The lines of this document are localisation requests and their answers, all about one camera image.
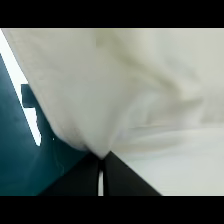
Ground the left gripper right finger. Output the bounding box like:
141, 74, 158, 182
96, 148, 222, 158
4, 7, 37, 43
101, 150, 162, 197

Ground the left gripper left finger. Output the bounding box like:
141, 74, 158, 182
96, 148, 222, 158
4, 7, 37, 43
39, 152, 101, 197

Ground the white garment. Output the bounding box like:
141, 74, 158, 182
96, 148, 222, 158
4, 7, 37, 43
1, 27, 224, 197

